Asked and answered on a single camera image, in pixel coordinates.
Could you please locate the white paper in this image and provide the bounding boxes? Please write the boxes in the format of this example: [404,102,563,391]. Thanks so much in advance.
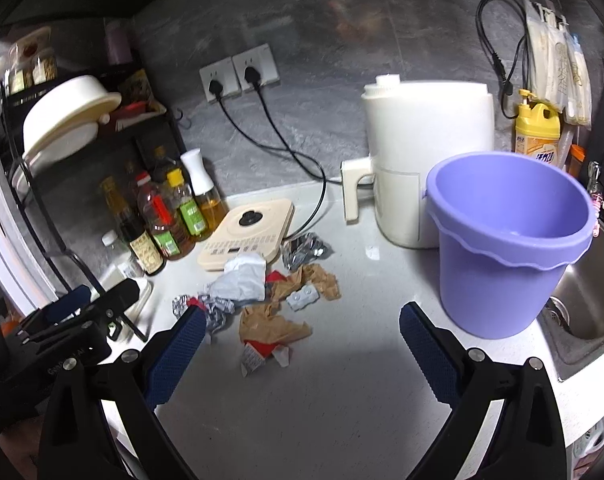
[206,252,266,301]

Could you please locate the red white wrapper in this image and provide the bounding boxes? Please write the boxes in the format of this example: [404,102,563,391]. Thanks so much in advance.
[240,340,290,377]

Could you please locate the brown paper bag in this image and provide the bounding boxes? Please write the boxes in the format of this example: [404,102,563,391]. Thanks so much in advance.
[239,304,313,344]

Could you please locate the grey patterned wrapper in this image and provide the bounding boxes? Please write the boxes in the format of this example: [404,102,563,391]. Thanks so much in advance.
[172,294,237,335]

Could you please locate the black kitchen rack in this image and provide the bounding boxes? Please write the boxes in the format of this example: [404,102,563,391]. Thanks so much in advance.
[0,19,188,344]

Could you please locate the small clear bottle white cap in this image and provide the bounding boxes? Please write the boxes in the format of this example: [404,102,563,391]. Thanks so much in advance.
[102,230,144,278]

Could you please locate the dark soy sauce bottle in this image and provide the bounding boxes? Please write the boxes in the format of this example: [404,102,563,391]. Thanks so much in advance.
[101,177,165,276]

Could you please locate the red cap oil bottle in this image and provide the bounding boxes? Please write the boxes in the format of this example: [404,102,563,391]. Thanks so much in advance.
[136,171,195,261]

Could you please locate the green label oil bottle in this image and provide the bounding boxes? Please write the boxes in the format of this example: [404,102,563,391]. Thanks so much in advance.
[166,168,210,240]

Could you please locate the oil sprayer white top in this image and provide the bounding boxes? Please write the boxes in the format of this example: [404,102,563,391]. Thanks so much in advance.
[180,148,228,232]

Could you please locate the steel sink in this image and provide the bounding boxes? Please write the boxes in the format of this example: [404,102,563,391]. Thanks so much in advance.
[537,224,604,382]

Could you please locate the small grey plastic piece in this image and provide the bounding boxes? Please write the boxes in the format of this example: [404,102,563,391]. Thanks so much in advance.
[285,283,320,311]

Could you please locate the cream bowl stack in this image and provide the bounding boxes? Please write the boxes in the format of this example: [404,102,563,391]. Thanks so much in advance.
[23,75,122,162]

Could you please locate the silver foil snack wrapper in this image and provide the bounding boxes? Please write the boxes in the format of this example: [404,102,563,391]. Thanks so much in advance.
[281,232,333,272]

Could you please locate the purple plastic bucket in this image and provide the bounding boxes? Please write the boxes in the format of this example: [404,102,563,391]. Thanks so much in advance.
[425,152,596,339]

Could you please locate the orange cap bottle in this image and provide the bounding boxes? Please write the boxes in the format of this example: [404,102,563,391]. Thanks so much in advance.
[568,144,585,179]

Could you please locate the yellow detergent bottle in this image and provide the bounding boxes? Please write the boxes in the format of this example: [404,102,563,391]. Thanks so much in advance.
[515,89,561,166]

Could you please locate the white air fryer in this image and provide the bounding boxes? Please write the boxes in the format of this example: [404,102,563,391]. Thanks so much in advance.
[341,74,495,249]

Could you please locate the hanging plastic bag packs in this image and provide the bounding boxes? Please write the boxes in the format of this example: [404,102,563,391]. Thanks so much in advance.
[522,0,593,127]

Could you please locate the black power cable left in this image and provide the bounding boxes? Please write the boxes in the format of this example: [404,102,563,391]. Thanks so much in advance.
[208,79,328,241]

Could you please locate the black power cable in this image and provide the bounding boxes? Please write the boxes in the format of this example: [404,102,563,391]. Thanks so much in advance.
[243,65,343,183]
[208,79,328,241]

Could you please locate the left wall socket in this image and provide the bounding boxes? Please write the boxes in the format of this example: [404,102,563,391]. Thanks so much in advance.
[199,56,242,103]

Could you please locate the wall socket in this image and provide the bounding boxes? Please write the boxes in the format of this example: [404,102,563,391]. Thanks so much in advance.
[199,56,242,103]
[231,44,280,92]

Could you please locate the black power cable right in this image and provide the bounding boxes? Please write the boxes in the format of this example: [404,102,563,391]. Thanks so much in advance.
[243,65,343,183]

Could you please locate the right wall socket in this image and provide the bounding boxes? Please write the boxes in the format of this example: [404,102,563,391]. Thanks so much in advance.
[231,44,280,92]

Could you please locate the hanging black cable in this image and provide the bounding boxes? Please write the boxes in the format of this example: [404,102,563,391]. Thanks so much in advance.
[475,0,531,120]

